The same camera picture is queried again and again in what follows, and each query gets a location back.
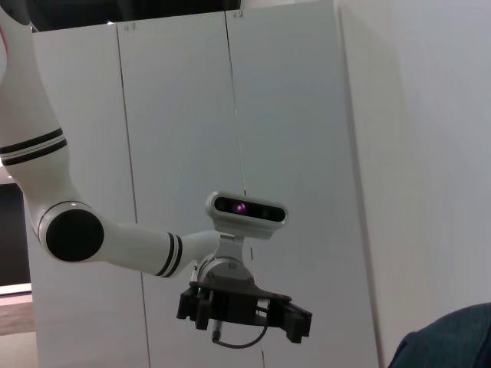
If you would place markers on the dark teal lunch bag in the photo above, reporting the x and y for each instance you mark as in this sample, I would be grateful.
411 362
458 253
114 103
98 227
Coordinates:
452 337

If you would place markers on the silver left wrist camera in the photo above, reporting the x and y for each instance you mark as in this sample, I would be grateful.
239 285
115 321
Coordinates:
245 209

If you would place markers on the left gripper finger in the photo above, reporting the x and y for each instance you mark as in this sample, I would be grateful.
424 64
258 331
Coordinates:
192 306
291 320

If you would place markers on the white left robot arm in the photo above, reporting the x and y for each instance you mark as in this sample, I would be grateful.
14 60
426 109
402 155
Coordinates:
30 96

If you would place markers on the white panel cabinet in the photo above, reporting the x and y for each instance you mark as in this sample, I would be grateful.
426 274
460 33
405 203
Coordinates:
184 134

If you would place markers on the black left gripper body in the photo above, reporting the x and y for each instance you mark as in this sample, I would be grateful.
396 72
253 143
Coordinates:
234 303

